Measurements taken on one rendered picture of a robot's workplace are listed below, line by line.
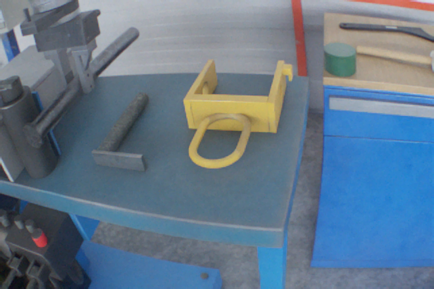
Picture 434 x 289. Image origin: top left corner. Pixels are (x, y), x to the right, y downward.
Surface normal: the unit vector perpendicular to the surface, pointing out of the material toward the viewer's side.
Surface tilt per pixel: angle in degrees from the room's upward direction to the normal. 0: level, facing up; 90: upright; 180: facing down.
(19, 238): 0
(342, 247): 90
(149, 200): 0
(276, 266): 90
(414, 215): 90
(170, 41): 90
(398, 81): 0
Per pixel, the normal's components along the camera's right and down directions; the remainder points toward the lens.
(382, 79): -0.13, -0.79
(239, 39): -0.25, 0.61
